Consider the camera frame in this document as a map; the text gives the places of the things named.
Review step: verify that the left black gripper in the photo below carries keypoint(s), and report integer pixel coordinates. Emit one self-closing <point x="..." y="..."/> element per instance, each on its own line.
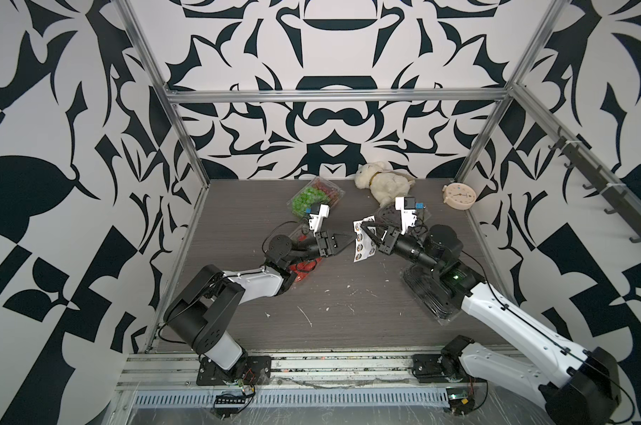
<point x="324" y="244"/>

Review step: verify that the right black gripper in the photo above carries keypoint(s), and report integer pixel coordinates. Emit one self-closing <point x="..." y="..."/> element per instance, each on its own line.
<point x="386" y="246"/>

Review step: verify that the white sticker sheet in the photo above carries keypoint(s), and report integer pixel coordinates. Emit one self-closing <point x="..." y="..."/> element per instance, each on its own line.
<point x="364" y="248"/>

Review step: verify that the strawberry clamshell box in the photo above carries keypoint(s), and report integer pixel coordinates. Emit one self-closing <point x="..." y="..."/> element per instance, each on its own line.
<point x="304" y="268"/>

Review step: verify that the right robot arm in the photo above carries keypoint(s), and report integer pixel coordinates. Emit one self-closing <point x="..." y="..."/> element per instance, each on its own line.
<point x="572" y="384"/>

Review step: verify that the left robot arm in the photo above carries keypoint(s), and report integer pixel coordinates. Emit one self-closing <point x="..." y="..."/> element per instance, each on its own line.
<point x="201" y="313"/>

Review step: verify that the cream plush toy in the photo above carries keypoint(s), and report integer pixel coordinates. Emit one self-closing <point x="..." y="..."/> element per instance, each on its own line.
<point x="384" y="183"/>

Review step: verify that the green and red grape box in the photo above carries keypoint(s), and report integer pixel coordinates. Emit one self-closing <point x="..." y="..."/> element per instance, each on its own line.
<point x="317" y="191"/>

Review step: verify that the right circuit board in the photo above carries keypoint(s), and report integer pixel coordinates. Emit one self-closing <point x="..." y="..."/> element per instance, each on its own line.
<point x="461" y="402"/>

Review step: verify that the circuit board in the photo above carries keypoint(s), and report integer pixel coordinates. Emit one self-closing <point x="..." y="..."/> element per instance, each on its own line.
<point x="461" y="402"/>
<point x="226" y="405"/>

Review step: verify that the left circuit board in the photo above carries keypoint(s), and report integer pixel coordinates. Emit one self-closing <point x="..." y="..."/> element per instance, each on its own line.
<point x="226" y="405"/>

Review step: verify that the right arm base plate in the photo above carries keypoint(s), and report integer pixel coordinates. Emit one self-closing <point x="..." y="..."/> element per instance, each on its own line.
<point x="439" y="369"/>

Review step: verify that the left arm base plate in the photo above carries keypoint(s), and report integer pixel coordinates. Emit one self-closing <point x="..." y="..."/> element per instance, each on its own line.
<point x="247" y="370"/>

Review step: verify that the aluminium frame rail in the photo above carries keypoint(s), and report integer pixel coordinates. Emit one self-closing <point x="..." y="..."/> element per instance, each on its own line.
<point x="293" y="369"/>

